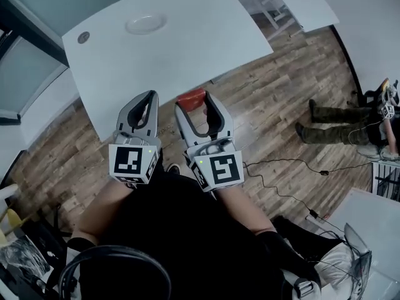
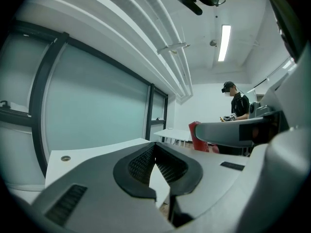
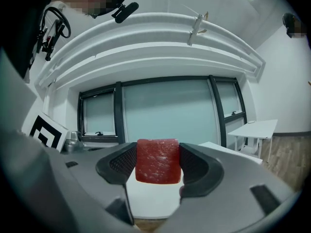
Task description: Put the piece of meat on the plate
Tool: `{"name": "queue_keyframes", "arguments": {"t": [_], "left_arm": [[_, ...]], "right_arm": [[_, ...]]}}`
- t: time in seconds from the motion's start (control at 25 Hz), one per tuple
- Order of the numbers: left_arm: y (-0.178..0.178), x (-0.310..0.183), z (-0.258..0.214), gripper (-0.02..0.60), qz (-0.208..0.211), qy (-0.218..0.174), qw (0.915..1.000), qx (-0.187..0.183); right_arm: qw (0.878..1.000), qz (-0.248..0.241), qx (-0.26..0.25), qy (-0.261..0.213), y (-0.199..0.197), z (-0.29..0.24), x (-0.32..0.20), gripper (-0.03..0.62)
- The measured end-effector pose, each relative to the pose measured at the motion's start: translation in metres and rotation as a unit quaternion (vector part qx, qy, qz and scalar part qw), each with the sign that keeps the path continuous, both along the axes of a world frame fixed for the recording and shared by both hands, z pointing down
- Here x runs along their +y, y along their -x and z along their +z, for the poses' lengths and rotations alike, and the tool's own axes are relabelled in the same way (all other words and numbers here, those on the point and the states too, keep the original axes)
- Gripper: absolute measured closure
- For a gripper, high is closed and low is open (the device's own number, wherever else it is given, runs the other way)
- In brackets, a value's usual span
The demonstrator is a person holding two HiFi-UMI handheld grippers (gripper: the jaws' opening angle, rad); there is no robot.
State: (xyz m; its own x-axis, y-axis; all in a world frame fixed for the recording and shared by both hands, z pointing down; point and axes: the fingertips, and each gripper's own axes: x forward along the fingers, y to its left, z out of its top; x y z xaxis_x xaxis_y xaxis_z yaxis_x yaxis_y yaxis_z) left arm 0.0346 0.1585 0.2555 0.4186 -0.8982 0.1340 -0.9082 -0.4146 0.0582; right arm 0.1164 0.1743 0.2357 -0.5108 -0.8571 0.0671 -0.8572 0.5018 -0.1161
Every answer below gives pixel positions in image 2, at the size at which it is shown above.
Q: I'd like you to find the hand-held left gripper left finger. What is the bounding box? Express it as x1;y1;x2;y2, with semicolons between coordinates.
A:
31;141;176;233

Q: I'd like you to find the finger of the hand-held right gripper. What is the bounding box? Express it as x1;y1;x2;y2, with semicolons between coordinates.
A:
194;111;289;148

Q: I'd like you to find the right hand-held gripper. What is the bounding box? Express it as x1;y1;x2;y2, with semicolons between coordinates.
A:
249;47;311;131

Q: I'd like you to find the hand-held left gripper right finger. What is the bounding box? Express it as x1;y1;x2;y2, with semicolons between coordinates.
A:
155;141;251;233

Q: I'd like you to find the red object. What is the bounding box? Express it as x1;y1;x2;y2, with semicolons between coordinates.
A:
189;120;219;154

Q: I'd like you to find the office glass partition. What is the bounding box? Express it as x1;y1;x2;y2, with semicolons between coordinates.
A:
246;56;295;100

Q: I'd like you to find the white background table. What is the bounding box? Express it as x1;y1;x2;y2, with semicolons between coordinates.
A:
153;128;192;146

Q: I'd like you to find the small black framed window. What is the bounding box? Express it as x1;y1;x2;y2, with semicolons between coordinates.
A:
145;83;169;142

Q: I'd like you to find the person's black shirt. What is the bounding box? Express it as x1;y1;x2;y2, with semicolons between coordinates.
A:
258;0;305;63

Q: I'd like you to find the long ceiling light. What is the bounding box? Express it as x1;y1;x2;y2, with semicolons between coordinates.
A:
217;24;232;63

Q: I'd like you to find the thick white ceiling pipe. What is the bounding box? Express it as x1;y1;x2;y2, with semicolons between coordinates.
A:
114;0;194;99

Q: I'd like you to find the thin white ceiling pipe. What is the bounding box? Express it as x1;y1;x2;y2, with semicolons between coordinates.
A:
34;0;187;104

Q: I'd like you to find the black framed double window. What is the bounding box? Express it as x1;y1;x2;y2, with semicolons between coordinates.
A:
0;20;70;186

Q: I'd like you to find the white pipe hanger bracket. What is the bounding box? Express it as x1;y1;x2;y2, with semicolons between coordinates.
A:
156;42;190;55

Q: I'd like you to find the black head-mounted camera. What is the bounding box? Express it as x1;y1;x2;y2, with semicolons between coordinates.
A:
176;0;203;16

